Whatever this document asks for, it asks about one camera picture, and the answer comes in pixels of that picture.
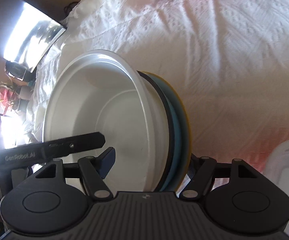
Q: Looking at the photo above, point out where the blue enamel bowl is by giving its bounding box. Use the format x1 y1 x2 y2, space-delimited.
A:
138 72 192 192

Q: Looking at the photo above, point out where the white paper bowl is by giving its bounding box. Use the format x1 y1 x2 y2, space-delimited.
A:
43 50 170 192

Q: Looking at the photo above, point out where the cream yellow-rimmed bowl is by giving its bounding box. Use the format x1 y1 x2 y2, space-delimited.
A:
141 72 192 192

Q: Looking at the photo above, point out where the white textured cloth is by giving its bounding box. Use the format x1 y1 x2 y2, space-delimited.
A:
27 0 289 171

